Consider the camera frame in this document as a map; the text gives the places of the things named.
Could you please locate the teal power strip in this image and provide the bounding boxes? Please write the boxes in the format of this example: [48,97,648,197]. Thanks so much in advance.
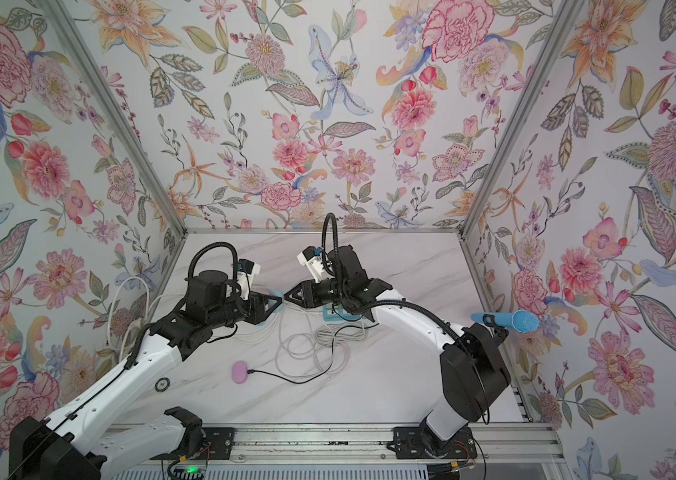
[322,305,363,326]

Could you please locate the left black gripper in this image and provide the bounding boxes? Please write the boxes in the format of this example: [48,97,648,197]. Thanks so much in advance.
[208,291,284,330]

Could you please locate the small black round disc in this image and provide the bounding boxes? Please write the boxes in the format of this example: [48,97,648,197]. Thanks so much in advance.
[154,377,171,393]

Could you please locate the white coiled cables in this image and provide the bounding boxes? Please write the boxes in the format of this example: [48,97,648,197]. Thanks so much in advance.
[103,272,375,385]

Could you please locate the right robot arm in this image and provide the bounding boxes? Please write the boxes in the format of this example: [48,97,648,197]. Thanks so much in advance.
[285,245,512,458]

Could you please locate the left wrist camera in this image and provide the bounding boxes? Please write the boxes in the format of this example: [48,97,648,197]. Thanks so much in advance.
[236,259,261,301]

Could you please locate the pink earbud case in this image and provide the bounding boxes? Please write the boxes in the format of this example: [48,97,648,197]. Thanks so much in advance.
[231,361,250,384]

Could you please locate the black charging cable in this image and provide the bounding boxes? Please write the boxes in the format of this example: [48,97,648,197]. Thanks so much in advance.
[246,299,381,386]

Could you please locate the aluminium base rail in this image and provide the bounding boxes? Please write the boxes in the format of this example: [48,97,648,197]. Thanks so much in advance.
[103,422,573,466]

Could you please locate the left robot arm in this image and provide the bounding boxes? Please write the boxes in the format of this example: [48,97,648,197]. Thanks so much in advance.
[8,270,283,479]

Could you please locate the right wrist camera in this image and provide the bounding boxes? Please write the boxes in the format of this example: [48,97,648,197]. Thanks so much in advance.
[297,246,335,282]

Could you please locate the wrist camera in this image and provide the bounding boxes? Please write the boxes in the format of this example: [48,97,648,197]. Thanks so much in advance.
[236,259,261,301]
[297,246,335,282]

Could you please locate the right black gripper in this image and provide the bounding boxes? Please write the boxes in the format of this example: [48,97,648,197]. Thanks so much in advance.
[286,279,354,311]

